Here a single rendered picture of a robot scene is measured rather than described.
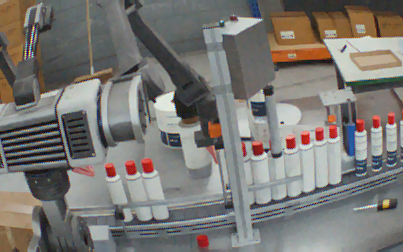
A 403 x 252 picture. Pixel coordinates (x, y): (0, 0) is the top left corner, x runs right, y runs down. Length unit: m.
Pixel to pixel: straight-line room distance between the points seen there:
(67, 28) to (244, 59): 4.99
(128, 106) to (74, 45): 5.37
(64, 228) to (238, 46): 0.69
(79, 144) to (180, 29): 5.21
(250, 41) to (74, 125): 0.64
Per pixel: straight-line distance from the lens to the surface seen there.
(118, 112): 1.46
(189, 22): 6.63
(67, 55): 6.86
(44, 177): 1.55
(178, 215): 2.25
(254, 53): 1.93
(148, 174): 2.17
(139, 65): 1.71
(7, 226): 1.89
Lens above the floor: 2.00
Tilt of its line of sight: 23 degrees down
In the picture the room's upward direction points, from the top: 10 degrees counter-clockwise
